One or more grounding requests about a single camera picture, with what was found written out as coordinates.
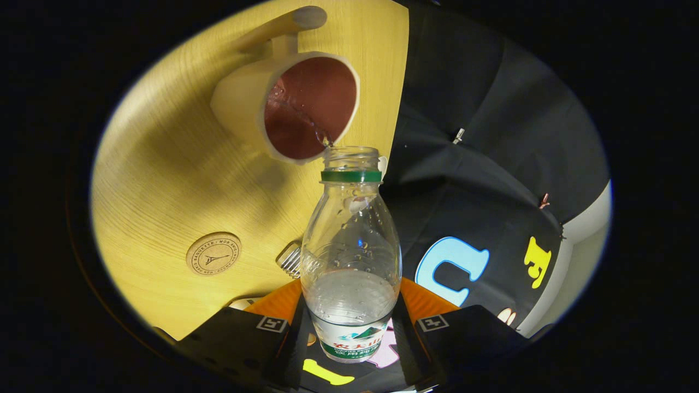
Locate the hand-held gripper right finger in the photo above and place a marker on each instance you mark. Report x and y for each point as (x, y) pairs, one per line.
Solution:
(407, 344)

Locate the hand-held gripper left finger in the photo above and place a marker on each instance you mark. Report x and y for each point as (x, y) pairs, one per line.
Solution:
(297, 344)

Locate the clear plastic juice bottle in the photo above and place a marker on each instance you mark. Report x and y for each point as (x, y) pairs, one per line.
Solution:
(350, 295)

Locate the round wooden coaster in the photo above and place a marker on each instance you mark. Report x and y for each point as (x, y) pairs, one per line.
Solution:
(213, 254)

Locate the red clip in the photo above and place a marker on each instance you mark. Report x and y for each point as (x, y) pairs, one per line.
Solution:
(544, 201)

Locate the wooden table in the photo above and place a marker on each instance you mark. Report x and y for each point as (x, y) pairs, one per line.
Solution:
(164, 180)

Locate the silver metal clip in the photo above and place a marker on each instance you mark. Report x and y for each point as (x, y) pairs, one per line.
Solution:
(458, 136)

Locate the black backdrop cloth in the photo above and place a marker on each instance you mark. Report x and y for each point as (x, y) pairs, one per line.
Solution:
(491, 98)

